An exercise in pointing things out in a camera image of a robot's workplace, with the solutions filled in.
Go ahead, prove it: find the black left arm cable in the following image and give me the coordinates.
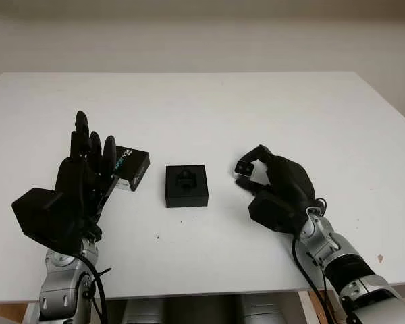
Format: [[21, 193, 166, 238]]
[[72, 251, 112, 324]]

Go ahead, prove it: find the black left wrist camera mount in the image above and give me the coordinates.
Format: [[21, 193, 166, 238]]
[[11, 187, 85, 254]]

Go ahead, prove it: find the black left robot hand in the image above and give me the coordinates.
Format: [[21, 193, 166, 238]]
[[53, 109, 119, 237]]

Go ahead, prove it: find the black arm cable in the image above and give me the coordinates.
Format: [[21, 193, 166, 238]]
[[72, 251, 112, 324], [292, 236, 328, 324]]

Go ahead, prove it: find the black box base with insert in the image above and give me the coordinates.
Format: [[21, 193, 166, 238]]
[[164, 164, 209, 209]]

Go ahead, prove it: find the dark robot waist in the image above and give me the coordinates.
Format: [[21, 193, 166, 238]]
[[163, 296, 242, 324]]

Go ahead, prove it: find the grey left robot thigh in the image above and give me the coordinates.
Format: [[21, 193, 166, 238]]
[[124, 296, 165, 324]]

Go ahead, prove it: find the grey right robot thigh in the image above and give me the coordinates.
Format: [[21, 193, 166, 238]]
[[241, 293, 286, 324]]

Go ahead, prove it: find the black RealSense box lid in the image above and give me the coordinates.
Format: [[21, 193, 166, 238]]
[[113, 145, 152, 193]]

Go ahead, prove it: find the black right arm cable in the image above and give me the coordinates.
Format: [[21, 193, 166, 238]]
[[292, 236, 328, 324]]

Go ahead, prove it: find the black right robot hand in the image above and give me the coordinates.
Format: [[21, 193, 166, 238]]
[[234, 144, 317, 207]]

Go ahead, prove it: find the grey robot thigh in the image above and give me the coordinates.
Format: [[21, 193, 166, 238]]
[[124, 296, 165, 324], [241, 293, 286, 324]]

